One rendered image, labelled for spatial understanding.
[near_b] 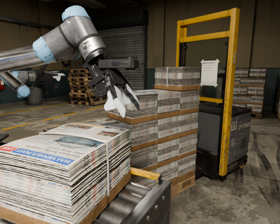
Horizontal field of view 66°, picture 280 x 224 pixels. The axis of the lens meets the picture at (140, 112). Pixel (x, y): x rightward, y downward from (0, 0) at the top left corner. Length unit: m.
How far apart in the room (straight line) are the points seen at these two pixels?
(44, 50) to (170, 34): 8.06
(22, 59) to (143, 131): 1.19
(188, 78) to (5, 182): 1.76
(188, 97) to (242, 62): 5.85
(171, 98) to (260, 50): 6.22
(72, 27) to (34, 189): 0.47
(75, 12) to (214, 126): 2.28
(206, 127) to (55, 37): 2.34
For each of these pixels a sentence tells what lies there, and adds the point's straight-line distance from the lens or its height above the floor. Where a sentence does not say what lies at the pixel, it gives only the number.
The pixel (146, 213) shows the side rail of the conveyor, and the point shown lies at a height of 0.80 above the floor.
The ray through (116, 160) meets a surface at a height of 0.94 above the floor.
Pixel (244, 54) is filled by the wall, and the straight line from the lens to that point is 7.92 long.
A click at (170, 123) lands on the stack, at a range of 2.04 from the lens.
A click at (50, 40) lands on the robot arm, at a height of 1.35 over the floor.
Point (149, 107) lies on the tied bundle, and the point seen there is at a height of 0.95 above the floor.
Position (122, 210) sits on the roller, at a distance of 0.81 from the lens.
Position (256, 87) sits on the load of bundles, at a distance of 6.36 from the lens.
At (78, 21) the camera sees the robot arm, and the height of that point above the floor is 1.40.
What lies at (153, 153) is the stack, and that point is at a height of 0.53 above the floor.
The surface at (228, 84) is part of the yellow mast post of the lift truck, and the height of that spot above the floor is 1.11.
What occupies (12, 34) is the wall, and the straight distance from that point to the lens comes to 9.05.
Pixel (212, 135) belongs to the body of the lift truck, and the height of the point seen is 0.48.
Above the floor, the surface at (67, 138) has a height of 1.03.
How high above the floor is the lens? 1.26
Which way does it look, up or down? 11 degrees down
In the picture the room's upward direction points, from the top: straight up
